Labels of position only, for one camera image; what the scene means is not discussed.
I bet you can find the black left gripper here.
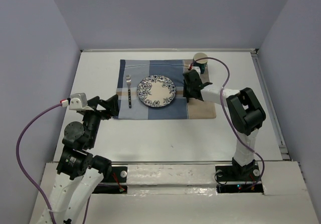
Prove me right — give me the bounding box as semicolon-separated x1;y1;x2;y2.
83;93;119;147

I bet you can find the blue beige plaid cloth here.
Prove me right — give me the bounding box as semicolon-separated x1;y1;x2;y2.
116;59;216;120

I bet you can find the dark green mug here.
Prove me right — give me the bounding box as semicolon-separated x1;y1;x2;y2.
193;53;208;74

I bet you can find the blue floral plate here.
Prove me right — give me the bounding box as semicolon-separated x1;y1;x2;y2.
136;75;176;108

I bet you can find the steel fork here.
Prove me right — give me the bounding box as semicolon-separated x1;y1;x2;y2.
126;75;132;108

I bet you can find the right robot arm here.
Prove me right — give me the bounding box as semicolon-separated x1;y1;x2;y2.
183;69;266;180

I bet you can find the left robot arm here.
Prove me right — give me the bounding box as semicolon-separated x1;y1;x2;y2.
38;93;119;223

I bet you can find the white front cover panel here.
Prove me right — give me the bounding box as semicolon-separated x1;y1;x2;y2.
126;164;216;186

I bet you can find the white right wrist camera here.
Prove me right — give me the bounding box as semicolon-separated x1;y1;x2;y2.
189;65;201;75

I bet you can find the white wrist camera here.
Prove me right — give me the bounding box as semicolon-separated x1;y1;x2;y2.
60;93;94;111
189;65;201;75

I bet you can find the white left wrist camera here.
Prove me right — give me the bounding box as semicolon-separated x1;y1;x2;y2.
60;93;94;111

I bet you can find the white table edge rail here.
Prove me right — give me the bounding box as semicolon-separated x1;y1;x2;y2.
81;48;256;53

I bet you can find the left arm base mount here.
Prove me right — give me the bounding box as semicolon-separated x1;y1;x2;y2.
92;166;128;194

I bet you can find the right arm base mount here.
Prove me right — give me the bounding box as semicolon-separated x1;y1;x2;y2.
214;165;264;194

